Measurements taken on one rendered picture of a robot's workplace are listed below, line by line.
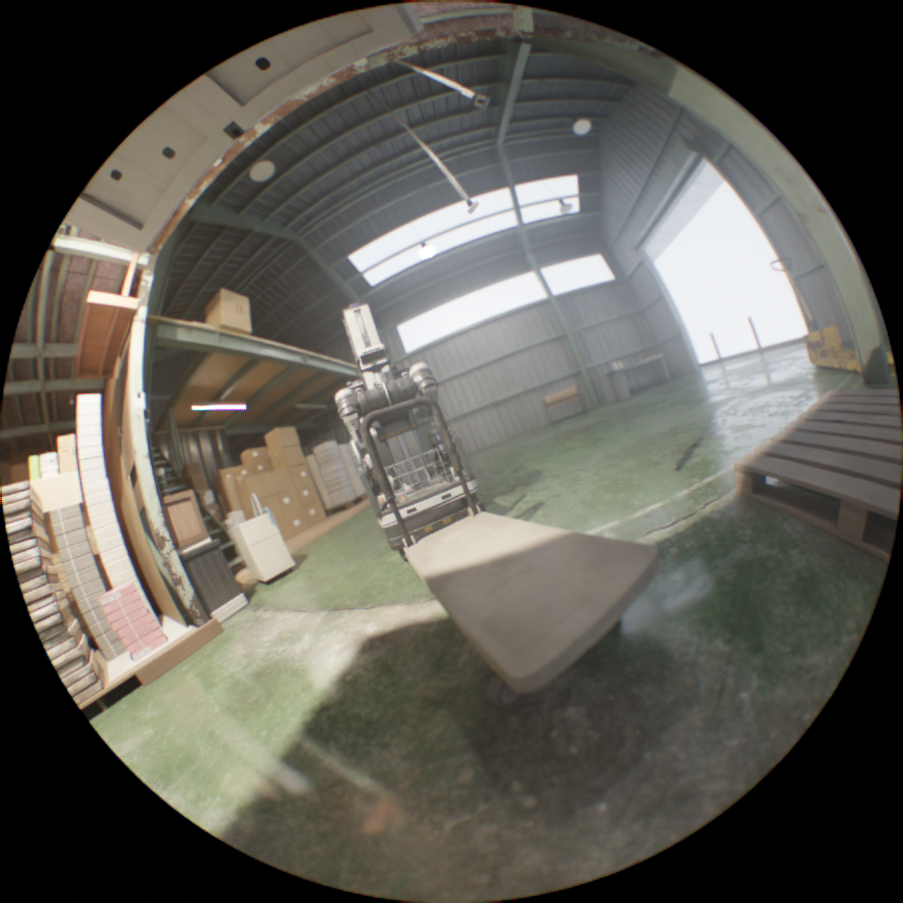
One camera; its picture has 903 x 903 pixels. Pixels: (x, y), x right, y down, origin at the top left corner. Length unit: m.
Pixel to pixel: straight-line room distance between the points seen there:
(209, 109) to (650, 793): 1.74
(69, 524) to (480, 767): 2.32
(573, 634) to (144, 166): 1.69
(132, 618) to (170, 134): 2.06
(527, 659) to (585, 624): 0.11
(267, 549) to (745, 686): 2.55
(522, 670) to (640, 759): 0.29
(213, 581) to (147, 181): 2.08
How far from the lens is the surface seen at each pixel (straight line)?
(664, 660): 0.66
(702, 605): 0.76
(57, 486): 2.40
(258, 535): 2.37
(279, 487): 4.39
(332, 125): 5.81
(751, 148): 2.99
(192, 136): 1.25
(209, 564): 2.08
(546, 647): 0.46
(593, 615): 0.49
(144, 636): 1.97
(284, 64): 1.17
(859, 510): 0.93
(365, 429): 1.09
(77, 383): 4.44
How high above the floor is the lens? 0.54
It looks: 2 degrees down
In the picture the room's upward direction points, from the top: 21 degrees counter-clockwise
